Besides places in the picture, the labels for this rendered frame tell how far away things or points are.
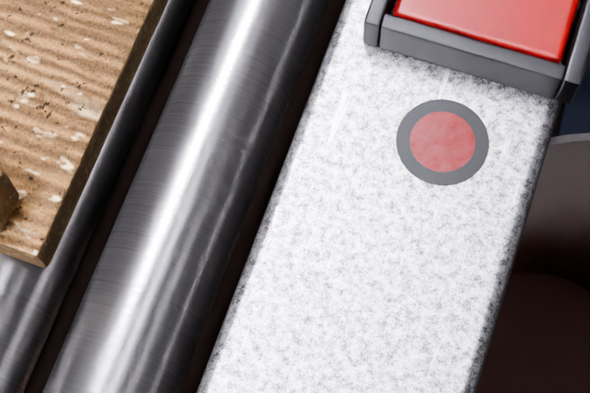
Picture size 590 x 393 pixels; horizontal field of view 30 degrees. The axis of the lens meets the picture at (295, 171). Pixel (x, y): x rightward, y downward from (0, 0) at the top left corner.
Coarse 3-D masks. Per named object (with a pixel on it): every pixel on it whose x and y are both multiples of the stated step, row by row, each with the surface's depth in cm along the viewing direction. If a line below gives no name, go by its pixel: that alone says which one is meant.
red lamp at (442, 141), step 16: (448, 112) 38; (416, 128) 38; (432, 128) 38; (448, 128) 38; (464, 128) 38; (416, 144) 38; (432, 144) 38; (448, 144) 38; (464, 144) 38; (432, 160) 38; (448, 160) 38; (464, 160) 38
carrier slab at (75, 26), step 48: (0, 0) 38; (48, 0) 38; (96, 0) 38; (144, 0) 38; (0, 48) 37; (48, 48) 37; (96, 48) 37; (144, 48) 38; (0, 96) 37; (48, 96) 37; (96, 96) 37; (0, 144) 36; (48, 144) 36; (96, 144) 37; (48, 192) 36; (0, 240) 35; (48, 240) 35
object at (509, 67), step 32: (384, 0) 38; (384, 32) 38; (416, 32) 37; (448, 32) 37; (576, 32) 38; (448, 64) 38; (480, 64) 38; (512, 64) 37; (544, 64) 37; (576, 64) 37; (544, 96) 38
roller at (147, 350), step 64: (256, 0) 39; (320, 0) 41; (192, 64) 39; (256, 64) 39; (192, 128) 38; (256, 128) 39; (128, 192) 38; (192, 192) 37; (128, 256) 36; (192, 256) 37; (128, 320) 36; (192, 320) 37; (64, 384) 35; (128, 384) 35
